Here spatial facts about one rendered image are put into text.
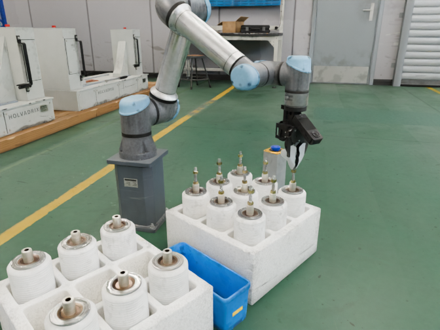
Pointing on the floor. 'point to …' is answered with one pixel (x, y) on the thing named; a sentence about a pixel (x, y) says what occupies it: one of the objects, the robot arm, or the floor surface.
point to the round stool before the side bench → (196, 71)
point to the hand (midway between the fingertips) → (295, 165)
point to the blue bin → (219, 286)
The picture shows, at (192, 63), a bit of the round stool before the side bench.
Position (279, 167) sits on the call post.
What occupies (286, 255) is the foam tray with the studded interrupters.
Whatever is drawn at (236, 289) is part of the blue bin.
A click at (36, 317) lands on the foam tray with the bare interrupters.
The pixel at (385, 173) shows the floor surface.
